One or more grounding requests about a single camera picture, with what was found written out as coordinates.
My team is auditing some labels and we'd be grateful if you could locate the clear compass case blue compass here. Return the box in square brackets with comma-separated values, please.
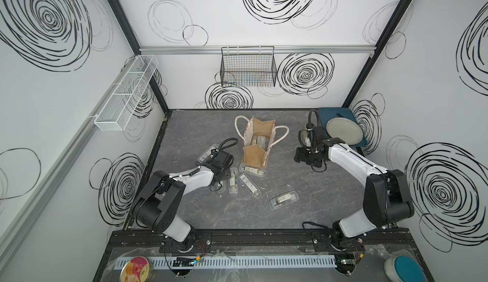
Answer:
[251, 136, 269, 151]

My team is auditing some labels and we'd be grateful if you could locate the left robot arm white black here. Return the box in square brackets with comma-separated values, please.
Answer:
[130, 151, 234, 251]

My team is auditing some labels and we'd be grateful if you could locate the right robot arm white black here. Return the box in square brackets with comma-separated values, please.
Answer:
[294, 124, 414, 250]

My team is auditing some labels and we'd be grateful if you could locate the clear long compass case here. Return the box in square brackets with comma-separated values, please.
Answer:
[216, 180, 227, 194]

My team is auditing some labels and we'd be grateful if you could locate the clear compass case by bag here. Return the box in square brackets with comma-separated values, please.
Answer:
[239, 163, 266, 177]

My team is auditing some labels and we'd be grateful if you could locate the burlap canvas cat bag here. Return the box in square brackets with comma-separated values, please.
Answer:
[234, 115, 290, 176]

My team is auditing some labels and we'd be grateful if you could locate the clear compass case lone right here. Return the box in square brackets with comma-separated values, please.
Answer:
[269, 190, 299, 210]

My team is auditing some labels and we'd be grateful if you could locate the grey round plate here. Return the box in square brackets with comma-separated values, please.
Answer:
[325, 117, 363, 145]

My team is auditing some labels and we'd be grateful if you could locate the teal rectangular tray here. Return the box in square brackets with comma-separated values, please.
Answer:
[318, 107, 367, 147]

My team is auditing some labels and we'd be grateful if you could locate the colourful round tin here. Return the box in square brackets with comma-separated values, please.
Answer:
[119, 256, 153, 282]

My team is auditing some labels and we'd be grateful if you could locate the black corrugated left cable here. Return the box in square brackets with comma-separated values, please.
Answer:
[215, 137, 240, 155]

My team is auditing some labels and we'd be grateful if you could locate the black corrugated cable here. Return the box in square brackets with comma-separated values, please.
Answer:
[215, 137, 240, 155]
[298, 109, 321, 147]

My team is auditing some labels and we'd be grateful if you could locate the black corrugated right cable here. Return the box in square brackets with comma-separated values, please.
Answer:
[298, 109, 321, 147]

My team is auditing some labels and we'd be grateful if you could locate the black wire wall basket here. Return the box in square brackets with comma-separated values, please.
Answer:
[219, 53, 278, 87]

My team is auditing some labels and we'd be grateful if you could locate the aluminium wall rail back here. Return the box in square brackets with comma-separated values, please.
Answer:
[140, 44, 376, 55]

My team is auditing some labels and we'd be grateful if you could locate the aluminium wall rail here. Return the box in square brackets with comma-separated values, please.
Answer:
[140, 44, 376, 55]
[1, 56, 138, 271]

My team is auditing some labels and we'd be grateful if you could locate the white wire wall shelf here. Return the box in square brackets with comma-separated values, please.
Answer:
[94, 54, 158, 131]

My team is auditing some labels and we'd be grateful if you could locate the white slotted cable duct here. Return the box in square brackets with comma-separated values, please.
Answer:
[147, 255, 337, 269]

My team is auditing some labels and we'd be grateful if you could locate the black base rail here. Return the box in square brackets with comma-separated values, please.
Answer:
[105, 228, 414, 254]

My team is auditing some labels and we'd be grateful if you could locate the aluminium wall rail left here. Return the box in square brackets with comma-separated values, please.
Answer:
[1, 56, 138, 271]

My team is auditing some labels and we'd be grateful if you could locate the black corner frame post right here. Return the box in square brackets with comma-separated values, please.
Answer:
[342, 0, 413, 108]

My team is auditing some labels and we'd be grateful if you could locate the black corner frame post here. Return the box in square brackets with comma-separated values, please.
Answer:
[342, 0, 413, 108]
[107, 0, 171, 117]

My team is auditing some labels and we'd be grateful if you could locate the black corner frame post left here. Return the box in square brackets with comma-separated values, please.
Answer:
[107, 0, 171, 117]

